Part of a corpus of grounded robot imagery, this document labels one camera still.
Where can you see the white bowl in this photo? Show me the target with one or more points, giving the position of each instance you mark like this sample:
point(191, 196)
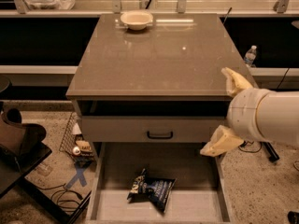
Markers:
point(136, 20)

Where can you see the wire basket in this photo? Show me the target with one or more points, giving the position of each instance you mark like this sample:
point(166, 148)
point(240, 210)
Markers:
point(69, 141)

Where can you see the clear water bottle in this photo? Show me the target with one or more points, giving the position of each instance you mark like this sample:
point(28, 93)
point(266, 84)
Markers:
point(250, 56)

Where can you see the black stand leg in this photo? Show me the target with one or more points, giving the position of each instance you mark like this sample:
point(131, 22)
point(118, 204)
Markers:
point(273, 156)

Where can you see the grey drawer cabinet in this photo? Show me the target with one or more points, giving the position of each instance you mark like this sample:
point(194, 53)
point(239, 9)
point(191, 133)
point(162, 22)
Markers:
point(172, 68)

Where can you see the open middle drawer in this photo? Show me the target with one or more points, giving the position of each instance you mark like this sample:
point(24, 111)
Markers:
point(198, 196)

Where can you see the blue chip bag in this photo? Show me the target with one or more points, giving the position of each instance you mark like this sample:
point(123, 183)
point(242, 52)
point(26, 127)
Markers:
point(156, 189)

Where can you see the closed upper drawer front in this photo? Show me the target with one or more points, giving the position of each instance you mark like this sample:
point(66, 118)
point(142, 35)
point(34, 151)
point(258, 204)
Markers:
point(149, 129)

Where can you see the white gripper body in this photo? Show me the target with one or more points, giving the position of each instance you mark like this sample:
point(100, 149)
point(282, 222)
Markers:
point(243, 113)

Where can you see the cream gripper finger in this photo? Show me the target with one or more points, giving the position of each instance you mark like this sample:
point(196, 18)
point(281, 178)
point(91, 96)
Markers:
point(222, 140)
point(235, 83)

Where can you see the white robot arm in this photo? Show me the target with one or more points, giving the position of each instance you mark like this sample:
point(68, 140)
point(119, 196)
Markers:
point(278, 117)

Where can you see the brown chair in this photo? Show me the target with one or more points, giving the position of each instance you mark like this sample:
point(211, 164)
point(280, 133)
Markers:
point(17, 139)

